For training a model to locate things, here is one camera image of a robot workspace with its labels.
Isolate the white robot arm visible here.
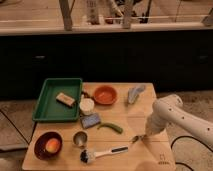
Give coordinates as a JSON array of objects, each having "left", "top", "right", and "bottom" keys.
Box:
[{"left": 145, "top": 94, "right": 213, "bottom": 147}]

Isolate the orange bowl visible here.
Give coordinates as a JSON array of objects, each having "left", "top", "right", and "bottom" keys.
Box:
[{"left": 93, "top": 85, "right": 117, "bottom": 105}]

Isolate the grey crumpled cloth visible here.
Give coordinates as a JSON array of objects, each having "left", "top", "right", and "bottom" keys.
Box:
[{"left": 127, "top": 84, "right": 145, "bottom": 104}]

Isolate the white cup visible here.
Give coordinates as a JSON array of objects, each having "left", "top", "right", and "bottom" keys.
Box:
[{"left": 80, "top": 98, "right": 94, "bottom": 115}]

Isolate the blue sponge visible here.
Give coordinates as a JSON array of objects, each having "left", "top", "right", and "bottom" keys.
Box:
[{"left": 80, "top": 113, "right": 101, "bottom": 129}]

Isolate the green bean pod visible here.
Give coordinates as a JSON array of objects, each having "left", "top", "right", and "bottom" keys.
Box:
[{"left": 97, "top": 123, "right": 123, "bottom": 134}]

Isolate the tan sponge block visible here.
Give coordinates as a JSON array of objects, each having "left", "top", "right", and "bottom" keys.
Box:
[{"left": 56, "top": 93, "right": 75, "bottom": 107}]

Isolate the small metal cup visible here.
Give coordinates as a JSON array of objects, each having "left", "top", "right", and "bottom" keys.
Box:
[{"left": 73, "top": 131, "right": 88, "bottom": 148}]

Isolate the green plastic tray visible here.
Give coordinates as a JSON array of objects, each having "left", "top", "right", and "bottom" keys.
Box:
[{"left": 33, "top": 78, "right": 82, "bottom": 122}]

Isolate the orange fruit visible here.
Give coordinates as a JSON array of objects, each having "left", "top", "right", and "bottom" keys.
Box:
[{"left": 45, "top": 138, "right": 61, "bottom": 153}]

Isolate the dark red bowl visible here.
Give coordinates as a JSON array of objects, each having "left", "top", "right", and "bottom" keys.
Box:
[{"left": 34, "top": 132, "right": 62, "bottom": 160}]

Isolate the black cable on floor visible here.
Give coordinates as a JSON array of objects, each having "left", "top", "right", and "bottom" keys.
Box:
[{"left": 170, "top": 134, "right": 213, "bottom": 171}]

